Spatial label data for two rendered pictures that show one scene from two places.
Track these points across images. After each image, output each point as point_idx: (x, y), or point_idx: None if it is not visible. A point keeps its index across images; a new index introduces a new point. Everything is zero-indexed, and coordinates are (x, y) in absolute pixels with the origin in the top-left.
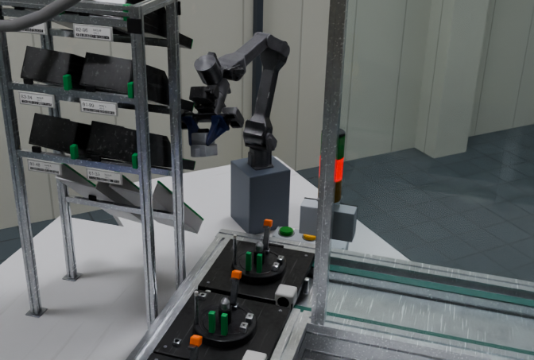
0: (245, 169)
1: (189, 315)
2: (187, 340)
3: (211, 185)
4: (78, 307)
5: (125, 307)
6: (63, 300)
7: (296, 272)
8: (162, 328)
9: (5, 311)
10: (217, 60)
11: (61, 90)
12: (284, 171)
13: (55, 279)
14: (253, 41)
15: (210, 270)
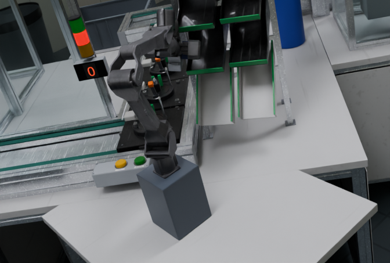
0: (179, 158)
1: (179, 93)
2: (174, 85)
3: (259, 256)
4: None
5: (238, 121)
6: (278, 111)
7: (127, 132)
8: (190, 87)
9: (304, 96)
10: (158, 17)
11: None
12: (142, 170)
13: (299, 118)
14: (137, 42)
15: (180, 115)
